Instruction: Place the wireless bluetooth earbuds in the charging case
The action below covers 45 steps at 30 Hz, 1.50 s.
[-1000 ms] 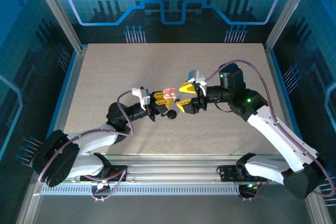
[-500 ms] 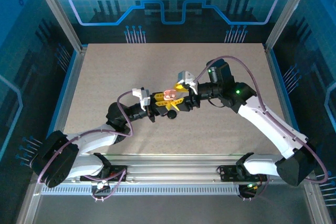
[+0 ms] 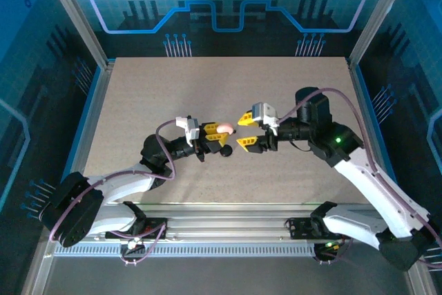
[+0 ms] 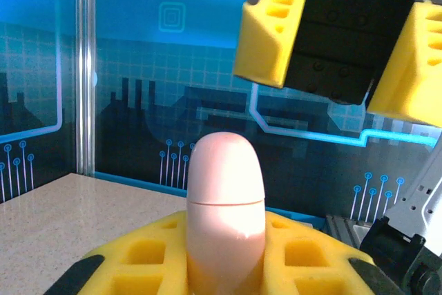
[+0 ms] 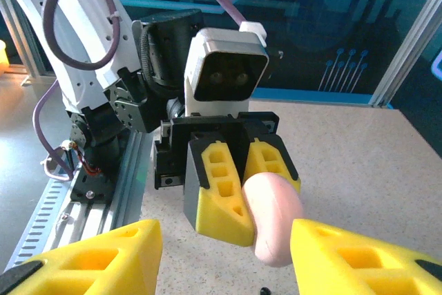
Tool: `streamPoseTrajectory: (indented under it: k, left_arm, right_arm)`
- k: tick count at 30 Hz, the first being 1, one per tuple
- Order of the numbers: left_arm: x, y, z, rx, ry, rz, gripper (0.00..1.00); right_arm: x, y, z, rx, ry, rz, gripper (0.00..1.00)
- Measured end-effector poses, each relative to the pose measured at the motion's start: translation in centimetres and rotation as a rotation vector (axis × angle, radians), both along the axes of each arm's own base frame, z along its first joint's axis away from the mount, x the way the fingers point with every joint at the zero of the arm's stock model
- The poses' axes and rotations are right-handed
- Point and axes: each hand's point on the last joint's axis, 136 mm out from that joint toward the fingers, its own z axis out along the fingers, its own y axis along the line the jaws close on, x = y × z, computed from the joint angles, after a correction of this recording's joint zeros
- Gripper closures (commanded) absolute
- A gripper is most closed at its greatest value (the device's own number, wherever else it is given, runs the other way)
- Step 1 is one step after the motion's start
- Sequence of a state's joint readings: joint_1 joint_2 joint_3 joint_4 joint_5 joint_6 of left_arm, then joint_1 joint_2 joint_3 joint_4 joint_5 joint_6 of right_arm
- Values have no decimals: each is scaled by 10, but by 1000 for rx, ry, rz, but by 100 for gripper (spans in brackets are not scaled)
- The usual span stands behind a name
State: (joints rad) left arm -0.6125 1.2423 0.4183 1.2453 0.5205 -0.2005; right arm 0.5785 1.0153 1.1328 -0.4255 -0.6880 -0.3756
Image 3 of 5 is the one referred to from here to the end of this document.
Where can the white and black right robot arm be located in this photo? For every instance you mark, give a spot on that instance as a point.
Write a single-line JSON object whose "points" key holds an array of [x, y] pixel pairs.
{"points": [[376, 188]]}

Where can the black glossy charging case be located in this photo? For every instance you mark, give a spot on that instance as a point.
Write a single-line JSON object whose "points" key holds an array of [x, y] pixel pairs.
{"points": [[226, 151]]}

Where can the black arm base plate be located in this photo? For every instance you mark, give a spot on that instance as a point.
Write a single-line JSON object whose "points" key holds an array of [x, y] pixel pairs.
{"points": [[298, 229], [155, 220]]}

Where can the aluminium frame bar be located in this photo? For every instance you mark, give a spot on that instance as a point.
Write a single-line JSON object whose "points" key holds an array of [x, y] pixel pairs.
{"points": [[423, 283], [38, 274]]}

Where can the aluminium base beam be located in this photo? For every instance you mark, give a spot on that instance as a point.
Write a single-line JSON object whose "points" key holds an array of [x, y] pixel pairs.
{"points": [[224, 222]]}

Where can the aluminium table side rail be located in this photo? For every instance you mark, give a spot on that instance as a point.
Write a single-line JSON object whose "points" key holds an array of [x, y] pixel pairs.
{"points": [[92, 119], [369, 119]]}

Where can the aluminium frame post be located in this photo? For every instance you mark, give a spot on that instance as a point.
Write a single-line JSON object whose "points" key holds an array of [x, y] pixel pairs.
{"points": [[78, 15], [378, 11]]}

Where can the pink rounded cover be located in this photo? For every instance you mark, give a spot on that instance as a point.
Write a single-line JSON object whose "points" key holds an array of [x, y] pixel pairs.
{"points": [[224, 128]]}

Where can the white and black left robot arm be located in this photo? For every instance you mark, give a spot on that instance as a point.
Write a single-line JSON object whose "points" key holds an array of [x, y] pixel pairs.
{"points": [[121, 184]]}

